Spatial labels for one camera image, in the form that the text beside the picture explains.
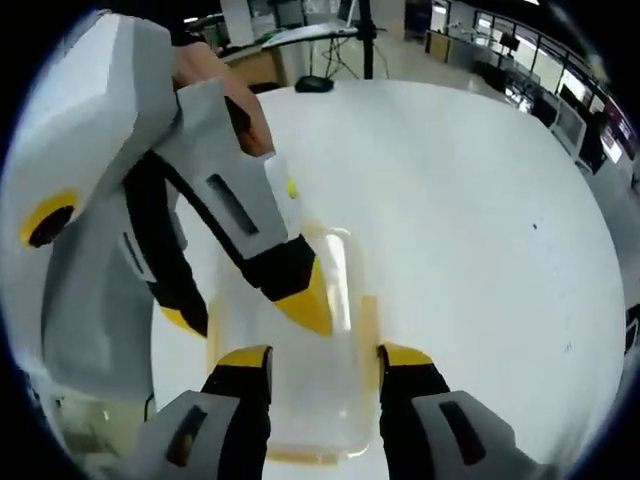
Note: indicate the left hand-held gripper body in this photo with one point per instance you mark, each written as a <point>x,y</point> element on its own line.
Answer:
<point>100,125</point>

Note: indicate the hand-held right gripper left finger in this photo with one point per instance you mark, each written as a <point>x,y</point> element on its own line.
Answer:
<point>210,435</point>

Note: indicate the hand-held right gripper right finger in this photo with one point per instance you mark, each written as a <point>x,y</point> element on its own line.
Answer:
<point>490,445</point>

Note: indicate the clear plastic buckle box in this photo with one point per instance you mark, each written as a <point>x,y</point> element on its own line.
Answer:
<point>320,390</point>

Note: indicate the office desk with partition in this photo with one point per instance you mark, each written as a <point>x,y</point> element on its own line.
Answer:
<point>250,67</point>

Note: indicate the small black device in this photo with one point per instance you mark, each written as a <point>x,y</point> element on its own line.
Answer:
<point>312,85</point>

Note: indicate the black tripod stand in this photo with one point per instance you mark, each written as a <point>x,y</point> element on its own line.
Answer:
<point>367,50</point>

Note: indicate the yellow cabinet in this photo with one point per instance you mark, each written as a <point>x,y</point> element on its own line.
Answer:
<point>440,47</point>

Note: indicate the small black monitor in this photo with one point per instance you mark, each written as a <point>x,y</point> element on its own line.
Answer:
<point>509,40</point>

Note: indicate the white office chair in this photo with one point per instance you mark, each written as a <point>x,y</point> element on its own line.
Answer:
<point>570,125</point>

